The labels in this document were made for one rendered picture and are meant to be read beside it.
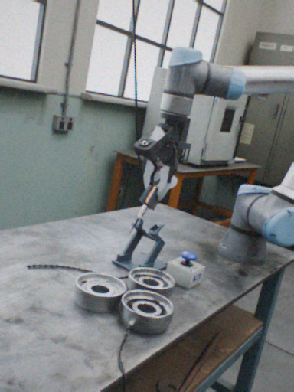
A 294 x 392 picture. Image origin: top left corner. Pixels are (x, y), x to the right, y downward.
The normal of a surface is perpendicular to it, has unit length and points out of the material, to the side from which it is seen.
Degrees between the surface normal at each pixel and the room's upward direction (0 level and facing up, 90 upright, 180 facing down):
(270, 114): 90
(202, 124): 90
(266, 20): 90
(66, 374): 0
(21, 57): 90
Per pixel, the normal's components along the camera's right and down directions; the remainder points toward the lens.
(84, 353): 0.19, -0.96
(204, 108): -0.56, 0.08
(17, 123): 0.81, 0.29
